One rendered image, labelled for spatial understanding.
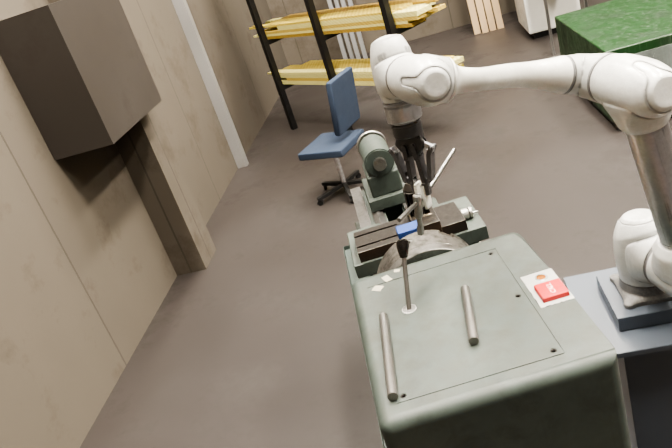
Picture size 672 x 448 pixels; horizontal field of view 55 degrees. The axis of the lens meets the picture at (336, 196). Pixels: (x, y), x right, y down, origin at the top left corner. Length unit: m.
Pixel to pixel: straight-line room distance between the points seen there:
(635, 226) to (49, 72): 3.14
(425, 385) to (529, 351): 0.22
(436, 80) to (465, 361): 0.58
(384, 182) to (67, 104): 1.97
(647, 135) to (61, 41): 3.09
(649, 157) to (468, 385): 0.78
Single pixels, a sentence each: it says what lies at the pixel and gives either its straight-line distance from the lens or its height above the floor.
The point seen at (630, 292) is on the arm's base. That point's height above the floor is 0.83.
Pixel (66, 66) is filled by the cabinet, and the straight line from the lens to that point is 3.99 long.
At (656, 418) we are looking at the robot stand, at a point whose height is 0.37.
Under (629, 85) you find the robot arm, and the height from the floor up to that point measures 1.59.
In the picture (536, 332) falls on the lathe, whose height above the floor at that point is 1.26.
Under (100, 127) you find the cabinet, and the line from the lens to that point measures 4.03.
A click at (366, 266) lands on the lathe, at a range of 2.51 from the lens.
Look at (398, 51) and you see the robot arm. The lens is 1.55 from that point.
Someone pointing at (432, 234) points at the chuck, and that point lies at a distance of 1.92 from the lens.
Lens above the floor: 2.15
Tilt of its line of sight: 23 degrees down
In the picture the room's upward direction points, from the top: 19 degrees counter-clockwise
